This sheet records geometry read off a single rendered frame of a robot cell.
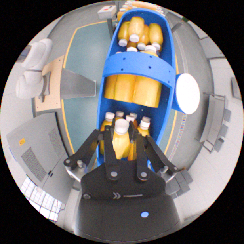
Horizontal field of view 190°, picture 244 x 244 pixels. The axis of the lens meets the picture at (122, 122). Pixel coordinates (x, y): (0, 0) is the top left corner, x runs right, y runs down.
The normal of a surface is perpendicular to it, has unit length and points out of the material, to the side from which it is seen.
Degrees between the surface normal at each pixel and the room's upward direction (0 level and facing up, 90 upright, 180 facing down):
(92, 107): 0
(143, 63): 8
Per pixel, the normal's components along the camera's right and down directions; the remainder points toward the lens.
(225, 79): -1.00, -0.01
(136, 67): -0.23, 0.28
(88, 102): 0.02, 0.33
